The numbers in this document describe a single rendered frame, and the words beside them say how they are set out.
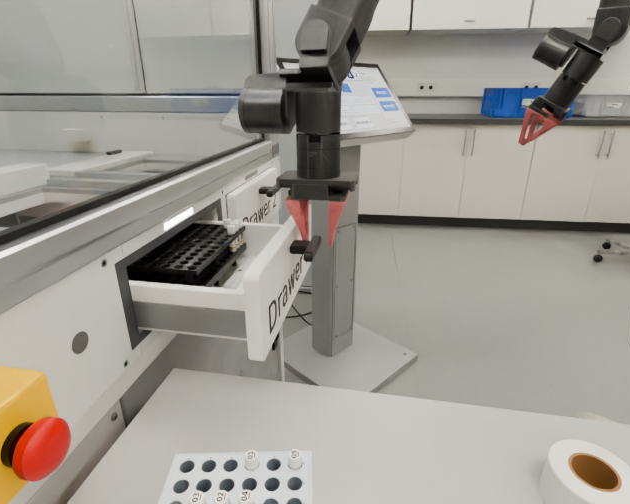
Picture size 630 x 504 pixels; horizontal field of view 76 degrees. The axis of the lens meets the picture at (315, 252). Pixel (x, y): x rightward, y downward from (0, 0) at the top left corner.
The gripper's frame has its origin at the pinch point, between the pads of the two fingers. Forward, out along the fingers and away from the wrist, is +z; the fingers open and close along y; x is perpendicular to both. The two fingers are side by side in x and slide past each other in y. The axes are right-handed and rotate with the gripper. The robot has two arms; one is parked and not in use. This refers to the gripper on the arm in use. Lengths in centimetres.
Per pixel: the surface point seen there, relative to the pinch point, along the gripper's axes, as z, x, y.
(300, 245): -0.3, 3.4, 1.9
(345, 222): 26, -94, 6
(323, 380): 87, -75, 11
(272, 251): -1.9, 10.2, 3.7
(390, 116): -12, -103, -9
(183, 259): 0.7, 8.3, 16.4
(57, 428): 2.4, 34.8, 12.4
